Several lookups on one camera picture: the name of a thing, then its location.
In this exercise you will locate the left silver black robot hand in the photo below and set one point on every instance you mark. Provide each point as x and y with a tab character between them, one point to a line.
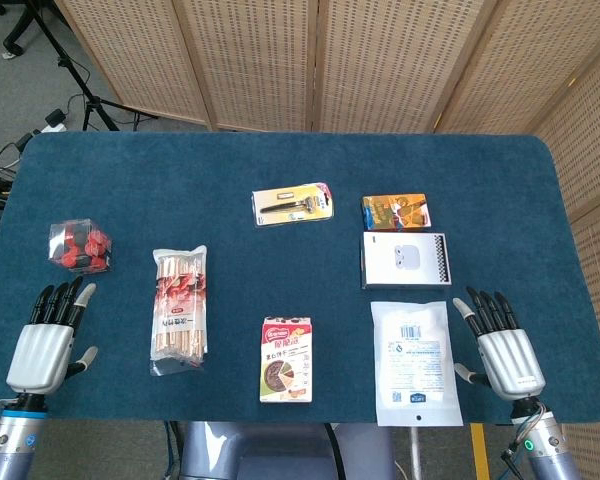
37	350

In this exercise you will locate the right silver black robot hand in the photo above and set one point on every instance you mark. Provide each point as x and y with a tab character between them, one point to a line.
510	355

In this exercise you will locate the transparent box red black capsules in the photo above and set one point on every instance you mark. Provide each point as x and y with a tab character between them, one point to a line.
80	247

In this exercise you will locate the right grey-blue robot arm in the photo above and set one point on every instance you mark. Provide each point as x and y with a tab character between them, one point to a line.
550	450

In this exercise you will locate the white earbuds box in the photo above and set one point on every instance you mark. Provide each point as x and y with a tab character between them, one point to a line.
405	260

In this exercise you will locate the orange small package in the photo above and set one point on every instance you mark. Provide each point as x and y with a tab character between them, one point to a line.
395	212

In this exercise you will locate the red white wafer box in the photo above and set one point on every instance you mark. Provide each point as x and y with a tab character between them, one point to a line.
286	360

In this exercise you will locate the white pouch with barcode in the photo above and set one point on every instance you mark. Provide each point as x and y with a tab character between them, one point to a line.
415	360

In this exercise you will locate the white table leg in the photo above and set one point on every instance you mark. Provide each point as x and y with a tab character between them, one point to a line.
416	450

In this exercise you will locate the bamboo chopsticks plastic pack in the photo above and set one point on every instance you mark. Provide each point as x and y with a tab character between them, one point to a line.
180	310

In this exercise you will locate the white power strip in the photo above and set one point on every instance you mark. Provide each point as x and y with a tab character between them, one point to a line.
52	128

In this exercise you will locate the blue felt table cloth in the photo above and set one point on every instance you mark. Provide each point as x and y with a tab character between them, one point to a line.
280	270

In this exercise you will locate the grey-blue robot torso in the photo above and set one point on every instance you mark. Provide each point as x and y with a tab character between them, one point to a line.
260	455

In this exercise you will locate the razor yellow blister pack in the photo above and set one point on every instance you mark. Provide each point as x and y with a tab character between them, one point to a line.
292	205

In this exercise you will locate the black tripod stand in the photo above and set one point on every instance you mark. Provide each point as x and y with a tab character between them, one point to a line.
62	62

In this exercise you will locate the wicker folding screen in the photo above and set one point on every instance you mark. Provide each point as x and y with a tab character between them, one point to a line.
390	60

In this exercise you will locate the black office chair base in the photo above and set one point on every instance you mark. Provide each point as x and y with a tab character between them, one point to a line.
17	27

